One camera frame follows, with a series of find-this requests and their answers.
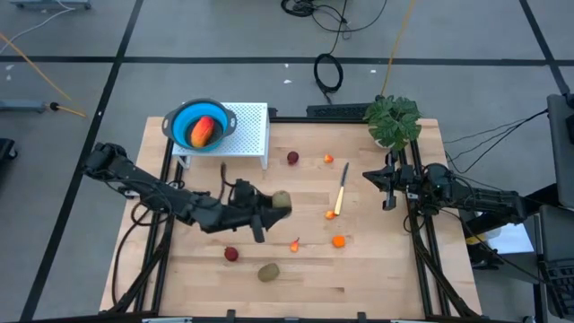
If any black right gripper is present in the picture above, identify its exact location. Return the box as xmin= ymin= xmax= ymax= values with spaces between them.
xmin=362 ymin=151 xmax=421 ymax=211

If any white paper sheet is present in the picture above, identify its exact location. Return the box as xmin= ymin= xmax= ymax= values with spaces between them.
xmin=486 ymin=222 xmax=524 ymax=256

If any grey computer monitor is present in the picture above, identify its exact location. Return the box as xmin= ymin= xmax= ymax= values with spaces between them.
xmin=545 ymin=92 xmax=574 ymax=210

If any black floor object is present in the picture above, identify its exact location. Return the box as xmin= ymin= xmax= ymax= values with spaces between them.
xmin=0 ymin=137 xmax=19 ymax=162

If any grey stand foot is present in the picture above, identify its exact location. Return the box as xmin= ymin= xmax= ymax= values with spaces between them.
xmin=11 ymin=0 xmax=92 ymax=13
xmin=0 ymin=99 xmax=48 ymax=114

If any yellow hanging cable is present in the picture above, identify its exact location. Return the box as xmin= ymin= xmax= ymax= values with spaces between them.
xmin=379 ymin=0 xmax=417 ymax=97

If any blue collapsible bowl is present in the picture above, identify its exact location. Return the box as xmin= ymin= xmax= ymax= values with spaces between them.
xmin=161 ymin=98 xmax=238 ymax=153

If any knife with wooden handle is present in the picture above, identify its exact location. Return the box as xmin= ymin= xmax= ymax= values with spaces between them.
xmin=334 ymin=161 xmax=351 ymax=217

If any black laptop computer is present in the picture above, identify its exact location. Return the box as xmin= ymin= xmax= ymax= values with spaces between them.
xmin=536 ymin=204 xmax=574 ymax=320

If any coiled black floor cable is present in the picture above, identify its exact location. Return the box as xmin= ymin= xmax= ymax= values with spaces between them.
xmin=312 ymin=52 xmax=345 ymax=105

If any red yellow toy mango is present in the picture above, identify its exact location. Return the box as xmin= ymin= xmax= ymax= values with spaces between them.
xmin=189 ymin=115 xmax=216 ymax=149

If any black floor cable bundle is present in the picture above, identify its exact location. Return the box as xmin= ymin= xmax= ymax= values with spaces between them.
xmin=280 ymin=0 xmax=389 ymax=55

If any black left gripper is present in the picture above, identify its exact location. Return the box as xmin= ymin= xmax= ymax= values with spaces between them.
xmin=222 ymin=179 xmax=293 ymax=243

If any black power strip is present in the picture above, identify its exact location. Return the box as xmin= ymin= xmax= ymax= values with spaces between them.
xmin=306 ymin=102 xmax=373 ymax=120

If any brown toy kiwi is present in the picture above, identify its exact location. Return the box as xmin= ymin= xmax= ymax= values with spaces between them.
xmin=257 ymin=262 xmax=281 ymax=284
xmin=271 ymin=189 xmax=292 ymax=211

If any white perforated metal shelf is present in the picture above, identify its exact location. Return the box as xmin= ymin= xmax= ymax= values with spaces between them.
xmin=172 ymin=101 xmax=271 ymax=170

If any yellow floor cable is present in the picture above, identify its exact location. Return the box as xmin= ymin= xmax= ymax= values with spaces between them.
xmin=0 ymin=31 xmax=88 ymax=118

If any green potted plant, white pot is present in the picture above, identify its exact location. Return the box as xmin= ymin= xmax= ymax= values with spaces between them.
xmin=362 ymin=93 xmax=423 ymax=152

